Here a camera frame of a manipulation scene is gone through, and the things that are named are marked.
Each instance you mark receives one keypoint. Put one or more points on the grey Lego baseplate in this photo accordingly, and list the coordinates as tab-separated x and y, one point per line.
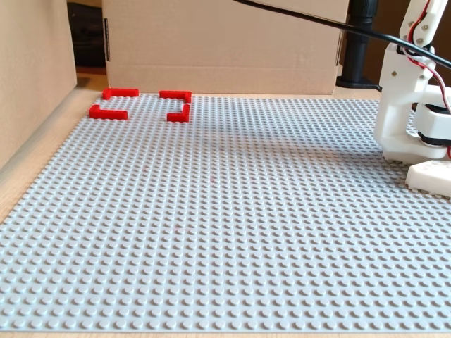
211	229

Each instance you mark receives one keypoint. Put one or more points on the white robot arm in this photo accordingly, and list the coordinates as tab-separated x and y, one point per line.
394	105

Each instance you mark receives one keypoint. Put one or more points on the plain cardboard box side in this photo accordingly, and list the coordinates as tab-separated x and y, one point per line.
31	70

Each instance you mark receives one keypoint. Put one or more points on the large cardboard box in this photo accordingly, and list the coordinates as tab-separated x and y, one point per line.
229	45

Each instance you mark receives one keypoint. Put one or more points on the red L-shaped Lego beam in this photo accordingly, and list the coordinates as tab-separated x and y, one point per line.
109	114
174	94
121	92
178	117

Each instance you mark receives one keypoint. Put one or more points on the black stand pole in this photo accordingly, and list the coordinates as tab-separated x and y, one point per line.
357	53

